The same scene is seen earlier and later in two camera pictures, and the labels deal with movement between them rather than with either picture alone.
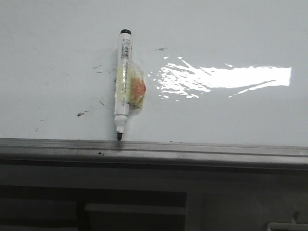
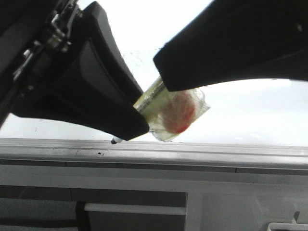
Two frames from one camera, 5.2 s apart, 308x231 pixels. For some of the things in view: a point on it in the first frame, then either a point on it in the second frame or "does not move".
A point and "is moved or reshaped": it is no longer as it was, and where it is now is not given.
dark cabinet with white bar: (50, 208) does not move
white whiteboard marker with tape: (130, 86) is moved or reshaped
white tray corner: (287, 226) does not move
